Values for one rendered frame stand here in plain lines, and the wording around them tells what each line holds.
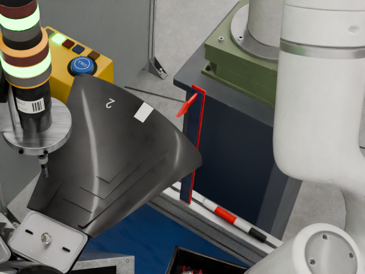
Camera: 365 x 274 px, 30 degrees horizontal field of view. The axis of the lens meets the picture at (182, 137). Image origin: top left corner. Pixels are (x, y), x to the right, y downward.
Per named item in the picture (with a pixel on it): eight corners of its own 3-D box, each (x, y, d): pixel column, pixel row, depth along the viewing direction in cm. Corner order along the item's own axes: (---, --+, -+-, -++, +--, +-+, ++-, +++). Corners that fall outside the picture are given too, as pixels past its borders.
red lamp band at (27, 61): (-4, 67, 59) (-6, 56, 58) (2, 31, 62) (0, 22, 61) (47, 68, 59) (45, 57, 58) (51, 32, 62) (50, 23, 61)
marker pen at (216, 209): (202, 202, 132) (264, 241, 128) (207, 197, 133) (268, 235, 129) (202, 206, 133) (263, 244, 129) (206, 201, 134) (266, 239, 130)
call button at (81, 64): (67, 70, 125) (66, 64, 124) (80, 58, 127) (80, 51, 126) (84, 80, 124) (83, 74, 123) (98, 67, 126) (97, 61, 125)
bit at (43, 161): (38, 176, 76) (33, 148, 72) (45, 170, 76) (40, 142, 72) (45, 181, 76) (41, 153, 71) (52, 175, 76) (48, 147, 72)
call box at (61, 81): (19, 91, 134) (11, 53, 126) (51, 61, 140) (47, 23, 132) (83, 128, 130) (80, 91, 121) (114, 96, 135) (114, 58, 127)
